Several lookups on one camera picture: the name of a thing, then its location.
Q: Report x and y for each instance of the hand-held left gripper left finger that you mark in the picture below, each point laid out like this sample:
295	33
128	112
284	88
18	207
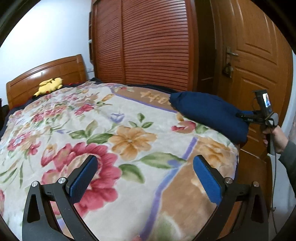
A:
84	178

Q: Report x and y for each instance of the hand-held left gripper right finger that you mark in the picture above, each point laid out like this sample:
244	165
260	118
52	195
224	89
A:
207	179

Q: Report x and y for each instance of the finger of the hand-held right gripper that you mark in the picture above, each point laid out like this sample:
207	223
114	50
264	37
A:
245	114
245	120

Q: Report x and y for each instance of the navy blue suit jacket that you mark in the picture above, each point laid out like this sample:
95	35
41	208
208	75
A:
208	113

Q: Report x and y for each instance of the person's right forearm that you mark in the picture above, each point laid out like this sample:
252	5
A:
290	162

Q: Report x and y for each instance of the person's right hand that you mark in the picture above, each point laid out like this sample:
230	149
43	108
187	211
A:
278	139

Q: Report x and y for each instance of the wooden room door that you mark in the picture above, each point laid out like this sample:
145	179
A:
254	58

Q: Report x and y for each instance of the brass door lock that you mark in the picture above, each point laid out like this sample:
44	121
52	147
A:
227	68

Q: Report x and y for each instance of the floral blanket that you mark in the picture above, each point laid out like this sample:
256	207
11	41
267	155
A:
129	139

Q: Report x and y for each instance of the yellow plush toy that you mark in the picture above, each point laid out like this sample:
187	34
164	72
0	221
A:
49	85

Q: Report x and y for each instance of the wooden bed headboard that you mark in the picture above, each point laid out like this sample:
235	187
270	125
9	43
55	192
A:
34	78

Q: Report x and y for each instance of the louvred wooden wardrobe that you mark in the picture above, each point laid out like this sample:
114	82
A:
150	46

